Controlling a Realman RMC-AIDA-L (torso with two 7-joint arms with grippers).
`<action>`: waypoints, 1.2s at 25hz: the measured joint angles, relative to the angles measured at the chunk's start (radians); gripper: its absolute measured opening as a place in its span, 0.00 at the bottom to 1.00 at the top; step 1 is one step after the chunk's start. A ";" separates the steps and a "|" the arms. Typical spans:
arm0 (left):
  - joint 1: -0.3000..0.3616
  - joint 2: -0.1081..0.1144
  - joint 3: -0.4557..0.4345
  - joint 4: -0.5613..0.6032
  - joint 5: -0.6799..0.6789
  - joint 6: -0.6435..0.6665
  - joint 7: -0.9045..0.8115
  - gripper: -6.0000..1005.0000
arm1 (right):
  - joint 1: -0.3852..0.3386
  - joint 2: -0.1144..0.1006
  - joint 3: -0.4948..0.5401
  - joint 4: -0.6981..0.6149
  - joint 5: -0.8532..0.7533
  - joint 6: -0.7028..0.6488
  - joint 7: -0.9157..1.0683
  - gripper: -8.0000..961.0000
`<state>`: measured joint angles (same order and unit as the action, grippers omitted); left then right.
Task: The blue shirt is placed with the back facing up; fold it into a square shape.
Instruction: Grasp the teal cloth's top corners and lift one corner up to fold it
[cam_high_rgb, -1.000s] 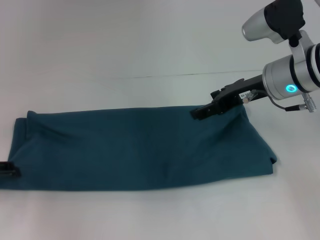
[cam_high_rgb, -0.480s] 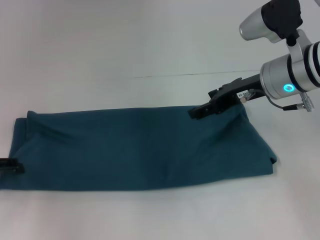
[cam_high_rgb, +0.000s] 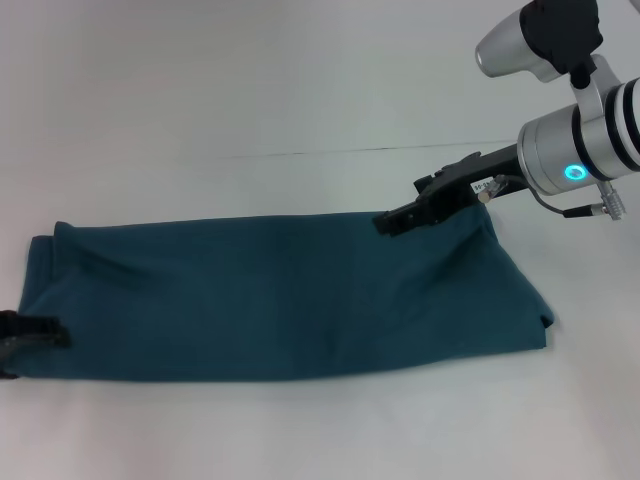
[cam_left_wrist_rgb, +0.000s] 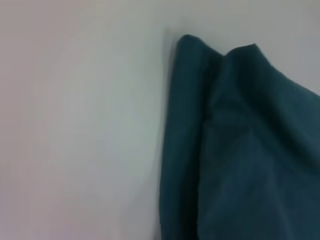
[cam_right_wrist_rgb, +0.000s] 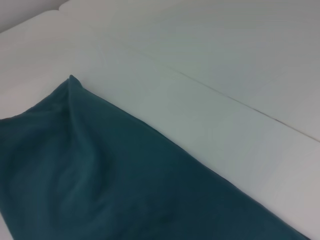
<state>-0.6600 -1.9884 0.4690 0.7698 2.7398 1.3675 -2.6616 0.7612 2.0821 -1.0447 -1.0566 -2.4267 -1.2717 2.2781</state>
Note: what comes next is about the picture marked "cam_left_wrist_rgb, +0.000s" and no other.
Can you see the teal blue shirt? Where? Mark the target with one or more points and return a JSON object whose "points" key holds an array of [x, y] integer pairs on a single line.
{"points": [[237, 150]]}

